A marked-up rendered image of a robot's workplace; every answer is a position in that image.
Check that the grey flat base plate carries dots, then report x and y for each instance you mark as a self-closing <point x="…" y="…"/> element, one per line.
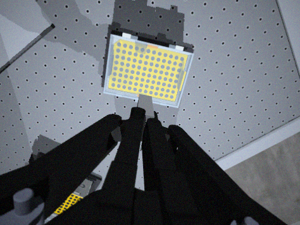
<point x="243" y="83"/>

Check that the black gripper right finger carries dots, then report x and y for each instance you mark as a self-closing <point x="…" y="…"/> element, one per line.
<point x="187" y="179"/>

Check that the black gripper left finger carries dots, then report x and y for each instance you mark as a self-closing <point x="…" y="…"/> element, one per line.
<point x="30" y="194"/>

